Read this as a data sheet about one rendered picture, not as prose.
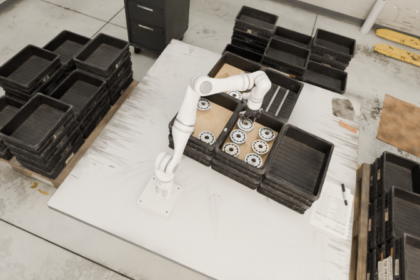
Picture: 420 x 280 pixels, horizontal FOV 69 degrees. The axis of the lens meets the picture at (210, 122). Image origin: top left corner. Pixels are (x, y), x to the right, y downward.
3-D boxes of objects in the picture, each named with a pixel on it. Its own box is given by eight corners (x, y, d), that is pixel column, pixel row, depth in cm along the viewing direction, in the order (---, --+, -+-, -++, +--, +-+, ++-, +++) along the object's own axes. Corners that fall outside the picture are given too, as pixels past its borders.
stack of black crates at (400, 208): (407, 269, 218) (441, 255, 191) (365, 252, 222) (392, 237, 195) (405, 217, 242) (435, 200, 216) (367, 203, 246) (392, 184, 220)
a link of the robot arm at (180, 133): (190, 128, 137) (172, 119, 139) (169, 179, 144) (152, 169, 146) (197, 125, 146) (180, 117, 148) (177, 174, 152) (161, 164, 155)
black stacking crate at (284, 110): (281, 134, 195) (287, 122, 186) (239, 114, 201) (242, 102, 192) (299, 95, 218) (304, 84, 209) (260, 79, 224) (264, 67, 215)
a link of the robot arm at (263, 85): (266, 104, 156) (259, 92, 161) (274, 82, 144) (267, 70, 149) (254, 106, 154) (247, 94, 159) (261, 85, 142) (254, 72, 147)
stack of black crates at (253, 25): (267, 50, 354) (279, 15, 318) (261, 65, 335) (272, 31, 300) (235, 39, 359) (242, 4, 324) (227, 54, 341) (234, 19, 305)
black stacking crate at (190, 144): (211, 159, 177) (213, 149, 168) (167, 137, 183) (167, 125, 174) (238, 114, 201) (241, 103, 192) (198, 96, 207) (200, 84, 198)
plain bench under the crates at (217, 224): (294, 343, 195) (345, 335, 141) (75, 244, 217) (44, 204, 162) (324, 150, 293) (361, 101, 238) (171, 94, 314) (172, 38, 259)
